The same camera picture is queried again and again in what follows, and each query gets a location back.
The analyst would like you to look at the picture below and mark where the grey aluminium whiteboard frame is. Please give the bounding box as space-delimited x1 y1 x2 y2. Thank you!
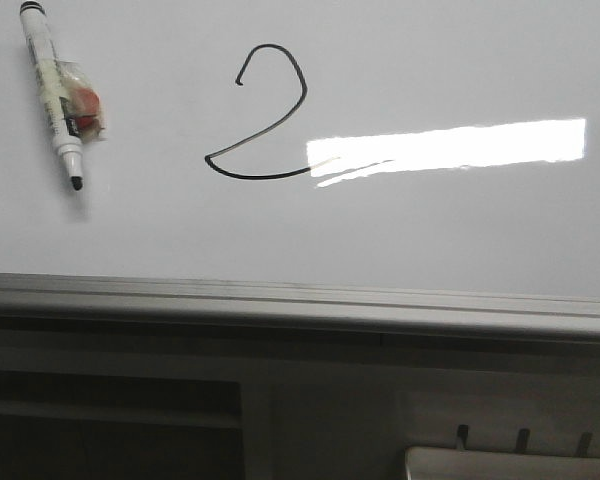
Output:
0 273 600 344

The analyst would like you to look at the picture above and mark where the red magnet taped to marker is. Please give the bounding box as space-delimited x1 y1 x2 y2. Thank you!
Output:
58 61 106 143

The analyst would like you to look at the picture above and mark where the white whiteboard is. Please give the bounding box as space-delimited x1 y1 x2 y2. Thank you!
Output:
0 1 600 297

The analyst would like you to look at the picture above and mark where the white black whiteboard marker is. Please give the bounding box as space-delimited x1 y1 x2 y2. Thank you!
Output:
19 1 84 191

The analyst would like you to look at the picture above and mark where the white tray with hooks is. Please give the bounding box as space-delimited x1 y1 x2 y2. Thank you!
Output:
404 424 600 479

